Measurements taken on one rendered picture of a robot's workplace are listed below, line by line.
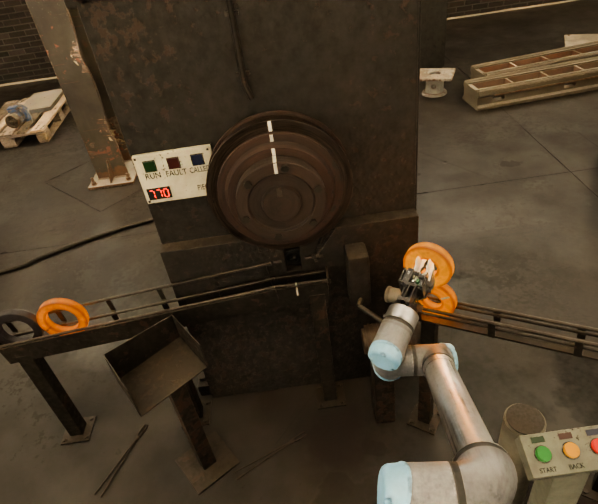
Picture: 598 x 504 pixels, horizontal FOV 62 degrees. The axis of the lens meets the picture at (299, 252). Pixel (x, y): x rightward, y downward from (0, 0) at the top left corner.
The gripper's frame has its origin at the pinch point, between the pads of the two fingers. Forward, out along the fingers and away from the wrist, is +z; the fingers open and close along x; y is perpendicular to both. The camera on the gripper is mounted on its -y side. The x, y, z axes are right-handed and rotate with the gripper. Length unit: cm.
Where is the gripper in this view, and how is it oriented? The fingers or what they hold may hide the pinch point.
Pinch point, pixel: (428, 260)
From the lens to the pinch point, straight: 157.7
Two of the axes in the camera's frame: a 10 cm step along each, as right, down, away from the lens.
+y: -2.7, -6.0, -7.5
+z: 4.5, -7.7, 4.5
